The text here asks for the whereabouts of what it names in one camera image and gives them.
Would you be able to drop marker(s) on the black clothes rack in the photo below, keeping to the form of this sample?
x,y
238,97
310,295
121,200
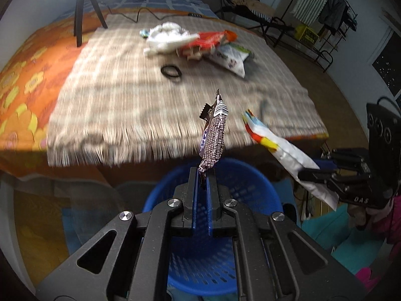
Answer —
x,y
322,53

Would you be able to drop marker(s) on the teal cloth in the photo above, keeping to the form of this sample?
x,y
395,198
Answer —
x,y
354,249

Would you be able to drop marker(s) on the beige plaid fringed blanket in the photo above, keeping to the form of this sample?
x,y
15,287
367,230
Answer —
x,y
118,105

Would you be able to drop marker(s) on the white crumpled tissue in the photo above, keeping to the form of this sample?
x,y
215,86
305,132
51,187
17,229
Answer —
x,y
167,38

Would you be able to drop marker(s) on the blue checked bed cover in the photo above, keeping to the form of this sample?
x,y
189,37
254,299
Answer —
x,y
192,6

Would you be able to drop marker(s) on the black folding chair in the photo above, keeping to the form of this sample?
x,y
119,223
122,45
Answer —
x,y
273,28

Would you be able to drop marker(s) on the tan clothes on chair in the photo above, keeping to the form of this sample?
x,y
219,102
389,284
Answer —
x,y
256,7

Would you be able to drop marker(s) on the blue plastic laundry basket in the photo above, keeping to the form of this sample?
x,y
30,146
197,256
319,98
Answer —
x,y
204,264

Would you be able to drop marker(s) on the brown chocolate bar wrapper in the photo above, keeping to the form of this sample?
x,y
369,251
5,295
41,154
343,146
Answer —
x,y
212,140

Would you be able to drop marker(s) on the red snack packet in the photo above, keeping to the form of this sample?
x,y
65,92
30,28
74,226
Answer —
x,y
206,44

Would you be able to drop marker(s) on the yellow box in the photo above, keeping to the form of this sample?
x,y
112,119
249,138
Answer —
x,y
306,35

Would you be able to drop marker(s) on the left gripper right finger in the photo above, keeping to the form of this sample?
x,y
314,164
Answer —
x,y
213,203

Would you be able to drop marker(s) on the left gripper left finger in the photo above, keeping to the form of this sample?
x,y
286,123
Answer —
x,y
190,199

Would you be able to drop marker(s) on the white chip bag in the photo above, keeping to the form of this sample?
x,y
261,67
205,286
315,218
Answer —
x,y
231,57

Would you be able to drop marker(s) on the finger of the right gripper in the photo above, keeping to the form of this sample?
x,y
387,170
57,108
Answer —
x,y
326,170

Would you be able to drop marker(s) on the dark hanging jacket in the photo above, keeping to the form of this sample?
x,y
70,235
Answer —
x,y
333,15

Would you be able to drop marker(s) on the white colourful snack wrapper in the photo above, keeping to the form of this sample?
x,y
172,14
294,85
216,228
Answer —
x,y
290,157

